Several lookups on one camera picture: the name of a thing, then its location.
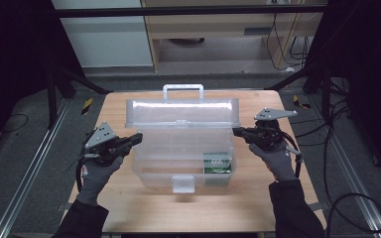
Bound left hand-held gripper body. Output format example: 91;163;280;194
82;121;132;166

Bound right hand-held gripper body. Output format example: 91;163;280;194
252;107;298;152

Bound green and white carton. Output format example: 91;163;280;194
202;152;233;176

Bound clear plastic storage box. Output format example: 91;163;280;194
124;83;241;194

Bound person's right hand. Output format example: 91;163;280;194
248;143;298;182

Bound person's left hand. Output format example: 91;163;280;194
77;156;124;206

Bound yellow and black tape strip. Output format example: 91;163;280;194
80;97;94;116
292;94;312;110

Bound black metal stand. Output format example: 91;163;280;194
46;62;113;130
264;62;333;122

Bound white cabinet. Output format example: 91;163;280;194
51;0;155;68

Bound light wooden desk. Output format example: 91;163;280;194
141;0;326;72

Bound dark curtain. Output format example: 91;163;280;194
311;0;381;182
0;0;83;160

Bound black horizontal bar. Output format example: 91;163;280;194
54;4;328;18

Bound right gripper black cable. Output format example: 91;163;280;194
282;132;304;179

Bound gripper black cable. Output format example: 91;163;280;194
282;132;304;179
74;155;87;192

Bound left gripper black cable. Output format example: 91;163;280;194
74;155;87;192

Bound long black floor cable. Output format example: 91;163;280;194
291;98;351;138

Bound aluminium floor rail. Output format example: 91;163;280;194
0;98;70;238
311;95;381;238

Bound thin black floor cable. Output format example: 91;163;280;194
0;113;29;135

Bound hanging black desk cables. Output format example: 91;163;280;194
266;13;312;72

